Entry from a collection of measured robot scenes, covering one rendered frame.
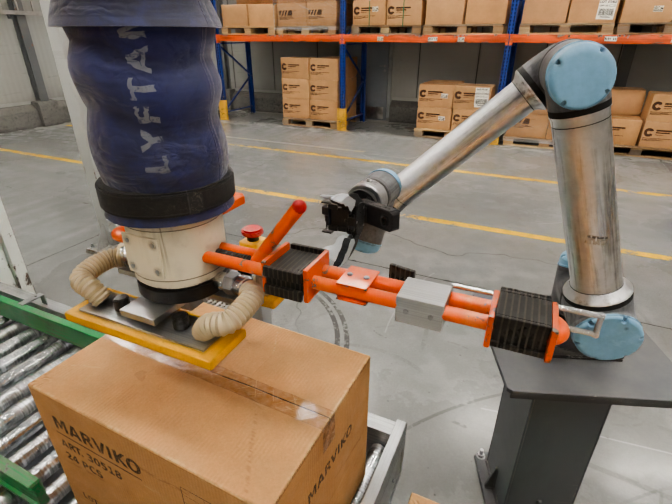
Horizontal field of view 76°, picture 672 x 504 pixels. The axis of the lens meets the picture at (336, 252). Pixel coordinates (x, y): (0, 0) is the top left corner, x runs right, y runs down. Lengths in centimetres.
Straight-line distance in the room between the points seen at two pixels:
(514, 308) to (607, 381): 82
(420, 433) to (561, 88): 158
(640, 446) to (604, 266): 139
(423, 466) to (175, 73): 174
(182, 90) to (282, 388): 58
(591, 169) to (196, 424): 93
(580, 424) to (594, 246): 70
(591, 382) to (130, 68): 128
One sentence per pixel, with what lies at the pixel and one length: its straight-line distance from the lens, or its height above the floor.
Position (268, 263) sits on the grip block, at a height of 126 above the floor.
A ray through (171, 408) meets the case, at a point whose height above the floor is 95.
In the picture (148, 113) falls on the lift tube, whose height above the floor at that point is 149.
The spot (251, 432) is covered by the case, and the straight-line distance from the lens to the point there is 86.
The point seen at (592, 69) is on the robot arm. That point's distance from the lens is 99.
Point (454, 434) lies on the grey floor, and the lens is 216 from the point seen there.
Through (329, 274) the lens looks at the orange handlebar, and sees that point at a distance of 71.
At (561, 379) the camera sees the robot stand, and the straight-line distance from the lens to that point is 138.
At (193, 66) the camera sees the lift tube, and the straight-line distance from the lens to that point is 72.
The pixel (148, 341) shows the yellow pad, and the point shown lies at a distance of 81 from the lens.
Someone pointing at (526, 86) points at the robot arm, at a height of 149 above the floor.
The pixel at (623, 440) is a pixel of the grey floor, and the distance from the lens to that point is 242.
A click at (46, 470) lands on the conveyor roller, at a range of 153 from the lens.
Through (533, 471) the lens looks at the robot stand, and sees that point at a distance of 177.
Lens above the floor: 159
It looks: 27 degrees down
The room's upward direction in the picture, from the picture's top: straight up
